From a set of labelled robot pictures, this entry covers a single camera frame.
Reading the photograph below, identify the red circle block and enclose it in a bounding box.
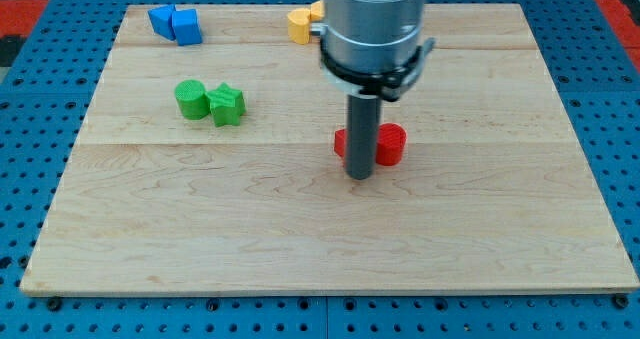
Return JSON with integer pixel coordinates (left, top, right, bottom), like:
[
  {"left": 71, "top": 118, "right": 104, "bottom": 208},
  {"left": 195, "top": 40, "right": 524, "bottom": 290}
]
[{"left": 376, "top": 123, "right": 407, "bottom": 166}]

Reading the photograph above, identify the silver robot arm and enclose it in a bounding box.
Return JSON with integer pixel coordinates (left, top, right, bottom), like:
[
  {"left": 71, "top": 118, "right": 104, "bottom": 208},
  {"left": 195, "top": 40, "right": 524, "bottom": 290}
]
[{"left": 320, "top": 0, "right": 434, "bottom": 102}]

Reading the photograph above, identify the red star block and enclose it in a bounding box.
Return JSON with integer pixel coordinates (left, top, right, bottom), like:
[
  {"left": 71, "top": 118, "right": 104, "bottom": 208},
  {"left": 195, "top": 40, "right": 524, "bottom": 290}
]
[{"left": 333, "top": 129, "right": 346, "bottom": 158}]

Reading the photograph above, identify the green star block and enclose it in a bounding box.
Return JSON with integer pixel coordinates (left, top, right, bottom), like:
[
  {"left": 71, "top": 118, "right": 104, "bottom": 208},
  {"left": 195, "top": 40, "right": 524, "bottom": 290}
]
[{"left": 205, "top": 83, "right": 246, "bottom": 127}]

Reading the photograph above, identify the green circle block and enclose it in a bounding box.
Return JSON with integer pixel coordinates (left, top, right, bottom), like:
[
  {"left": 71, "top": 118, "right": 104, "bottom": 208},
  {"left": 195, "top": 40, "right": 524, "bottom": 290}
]
[{"left": 174, "top": 79, "right": 209, "bottom": 120}]

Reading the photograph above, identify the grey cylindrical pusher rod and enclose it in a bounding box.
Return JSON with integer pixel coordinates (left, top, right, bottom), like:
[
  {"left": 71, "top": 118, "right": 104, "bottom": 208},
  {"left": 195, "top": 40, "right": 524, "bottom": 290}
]
[{"left": 344, "top": 95, "right": 382, "bottom": 180}]

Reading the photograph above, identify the wooden board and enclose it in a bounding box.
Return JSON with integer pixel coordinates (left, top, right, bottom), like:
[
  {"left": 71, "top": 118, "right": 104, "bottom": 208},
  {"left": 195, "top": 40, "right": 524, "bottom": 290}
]
[{"left": 21, "top": 4, "right": 639, "bottom": 297}]

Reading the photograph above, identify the yellow heart block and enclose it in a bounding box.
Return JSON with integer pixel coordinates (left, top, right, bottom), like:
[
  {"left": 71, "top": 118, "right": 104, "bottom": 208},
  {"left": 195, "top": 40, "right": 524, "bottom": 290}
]
[{"left": 287, "top": 8, "right": 311, "bottom": 45}]

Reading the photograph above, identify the yellow pentagon block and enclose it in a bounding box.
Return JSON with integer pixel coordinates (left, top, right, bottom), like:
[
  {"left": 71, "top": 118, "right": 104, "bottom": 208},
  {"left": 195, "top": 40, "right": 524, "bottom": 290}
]
[{"left": 309, "top": 0, "right": 325, "bottom": 22}]

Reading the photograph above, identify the blue cube block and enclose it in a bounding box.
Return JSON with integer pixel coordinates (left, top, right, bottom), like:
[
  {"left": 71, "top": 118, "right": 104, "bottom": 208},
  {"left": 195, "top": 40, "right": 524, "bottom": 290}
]
[{"left": 171, "top": 9, "right": 202, "bottom": 46}]

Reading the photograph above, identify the blue triangle block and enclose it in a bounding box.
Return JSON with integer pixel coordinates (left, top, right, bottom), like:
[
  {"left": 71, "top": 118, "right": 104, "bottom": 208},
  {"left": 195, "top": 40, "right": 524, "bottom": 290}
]
[{"left": 147, "top": 4, "right": 176, "bottom": 41}]

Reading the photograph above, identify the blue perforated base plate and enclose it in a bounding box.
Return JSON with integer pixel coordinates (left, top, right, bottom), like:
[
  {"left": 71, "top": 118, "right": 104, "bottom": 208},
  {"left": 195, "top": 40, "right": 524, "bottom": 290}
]
[{"left": 1, "top": 0, "right": 639, "bottom": 338}]

